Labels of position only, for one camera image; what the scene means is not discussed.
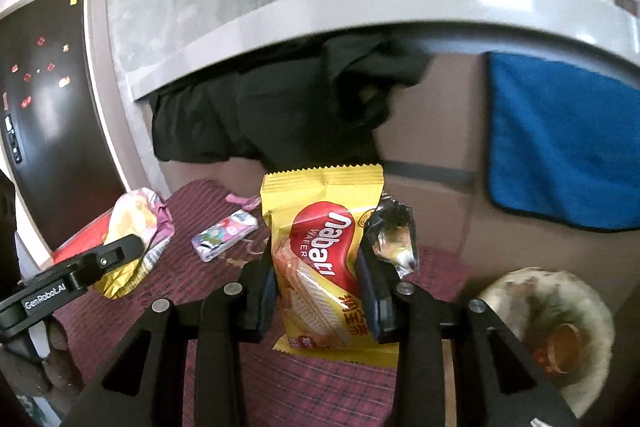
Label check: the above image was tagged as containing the yellow wafer packet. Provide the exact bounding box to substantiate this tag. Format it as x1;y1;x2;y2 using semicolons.
260;163;401;365

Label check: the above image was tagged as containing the gold foil wrapper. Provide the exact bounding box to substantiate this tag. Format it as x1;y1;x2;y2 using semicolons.
365;197;420;279

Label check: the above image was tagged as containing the white round bin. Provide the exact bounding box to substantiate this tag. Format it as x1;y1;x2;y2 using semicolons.
475;267;616;418

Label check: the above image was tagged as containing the yellow pink wrapper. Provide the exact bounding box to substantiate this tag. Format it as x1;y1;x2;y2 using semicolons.
94;187;176;300

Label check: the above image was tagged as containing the black cloth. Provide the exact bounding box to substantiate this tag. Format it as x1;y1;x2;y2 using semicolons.
150;32;433;172

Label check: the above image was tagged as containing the red plaid cloth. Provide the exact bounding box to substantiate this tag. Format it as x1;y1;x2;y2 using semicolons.
50;178;468;427

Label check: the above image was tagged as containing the red flat object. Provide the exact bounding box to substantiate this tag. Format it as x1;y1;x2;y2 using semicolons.
52;213;113;265

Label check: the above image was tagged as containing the brown cardboard box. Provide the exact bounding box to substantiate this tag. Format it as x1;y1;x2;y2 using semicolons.
372;52;493;258

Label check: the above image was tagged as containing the grey table with printed top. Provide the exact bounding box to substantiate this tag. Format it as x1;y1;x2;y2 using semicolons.
87;0;640;105

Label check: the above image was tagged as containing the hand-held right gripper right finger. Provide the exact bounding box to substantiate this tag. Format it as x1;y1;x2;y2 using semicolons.
354;242;581;427

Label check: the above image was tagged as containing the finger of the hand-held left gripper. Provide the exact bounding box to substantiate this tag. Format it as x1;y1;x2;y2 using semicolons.
75;234;146;290

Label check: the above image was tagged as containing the blue towel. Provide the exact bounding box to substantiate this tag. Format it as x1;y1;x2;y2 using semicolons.
486;52;640;234

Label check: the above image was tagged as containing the small pink wrapper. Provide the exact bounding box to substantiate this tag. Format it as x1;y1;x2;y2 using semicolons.
225;193;263;209

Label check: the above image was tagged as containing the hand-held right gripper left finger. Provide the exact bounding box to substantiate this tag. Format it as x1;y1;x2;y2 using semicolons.
60;249;278;427

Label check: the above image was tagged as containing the black refrigerator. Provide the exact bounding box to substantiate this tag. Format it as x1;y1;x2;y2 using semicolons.
0;0;126;253

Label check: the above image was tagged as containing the person's left hand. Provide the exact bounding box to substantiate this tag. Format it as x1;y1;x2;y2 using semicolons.
0;317;86;408

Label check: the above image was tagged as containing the small colourful white packet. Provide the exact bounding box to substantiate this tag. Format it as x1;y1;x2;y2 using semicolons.
191;209;258;263

